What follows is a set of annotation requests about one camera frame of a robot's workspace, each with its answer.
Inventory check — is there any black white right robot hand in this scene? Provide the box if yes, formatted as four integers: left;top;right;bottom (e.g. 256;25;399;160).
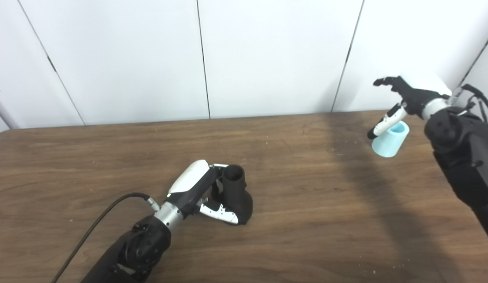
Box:
367;76;453;140

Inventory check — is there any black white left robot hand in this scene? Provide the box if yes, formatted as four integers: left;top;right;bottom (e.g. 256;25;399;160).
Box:
165;159;240;225

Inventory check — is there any black nozzle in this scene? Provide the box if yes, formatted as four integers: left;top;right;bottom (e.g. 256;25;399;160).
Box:
212;165;254;226

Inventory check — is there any light-blue hose piece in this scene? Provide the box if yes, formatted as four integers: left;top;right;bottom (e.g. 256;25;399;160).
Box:
371;120;410;158

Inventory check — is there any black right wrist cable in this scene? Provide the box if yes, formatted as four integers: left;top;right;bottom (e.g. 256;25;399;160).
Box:
450;84;488;130

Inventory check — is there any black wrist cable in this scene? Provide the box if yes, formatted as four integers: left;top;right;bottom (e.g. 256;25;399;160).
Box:
51;193;161;283
450;84;488;130

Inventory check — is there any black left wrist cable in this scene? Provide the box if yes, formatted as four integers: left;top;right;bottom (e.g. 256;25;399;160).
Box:
51;193;161;283

